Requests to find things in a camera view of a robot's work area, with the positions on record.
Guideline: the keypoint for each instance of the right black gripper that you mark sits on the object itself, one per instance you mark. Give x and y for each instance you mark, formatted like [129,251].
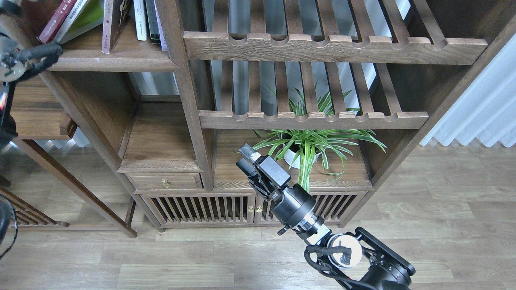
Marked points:
[293,205]

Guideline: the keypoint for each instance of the dark maroon book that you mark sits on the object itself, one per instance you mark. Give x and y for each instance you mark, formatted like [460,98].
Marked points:
[115,16]

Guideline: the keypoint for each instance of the yellow green book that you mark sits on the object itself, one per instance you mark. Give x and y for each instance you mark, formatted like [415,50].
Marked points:
[85,15]

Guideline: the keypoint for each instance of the red book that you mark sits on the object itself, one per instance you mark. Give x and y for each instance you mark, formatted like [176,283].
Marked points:
[55,22]

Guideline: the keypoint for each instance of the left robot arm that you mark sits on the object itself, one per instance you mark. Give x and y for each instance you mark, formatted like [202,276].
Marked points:
[15,67]

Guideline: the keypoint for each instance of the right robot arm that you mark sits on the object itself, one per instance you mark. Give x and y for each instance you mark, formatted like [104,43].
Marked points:
[357,261]

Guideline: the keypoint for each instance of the green spider plant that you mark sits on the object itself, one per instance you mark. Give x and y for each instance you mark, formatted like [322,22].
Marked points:
[327,141]

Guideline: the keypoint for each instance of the brass drawer knob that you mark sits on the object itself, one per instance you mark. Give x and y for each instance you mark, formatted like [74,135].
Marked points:
[165,183]

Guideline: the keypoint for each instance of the dark wooden bookshelf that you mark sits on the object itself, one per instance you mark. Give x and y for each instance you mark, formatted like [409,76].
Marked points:
[329,70]

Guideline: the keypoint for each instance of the thin white upright book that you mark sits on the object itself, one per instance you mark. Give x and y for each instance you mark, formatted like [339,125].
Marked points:
[160,30]

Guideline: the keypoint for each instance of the dark green upright book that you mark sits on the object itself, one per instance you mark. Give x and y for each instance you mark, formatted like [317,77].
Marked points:
[152,22]

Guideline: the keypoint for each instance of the wooden side table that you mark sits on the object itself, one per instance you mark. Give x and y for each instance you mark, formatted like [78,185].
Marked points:
[73,126]

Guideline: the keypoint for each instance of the wooden slatted chair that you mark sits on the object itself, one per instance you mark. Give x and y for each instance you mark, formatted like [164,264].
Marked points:
[27,215]

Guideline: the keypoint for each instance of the white curtain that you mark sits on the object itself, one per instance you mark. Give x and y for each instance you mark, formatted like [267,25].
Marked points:
[485,114]

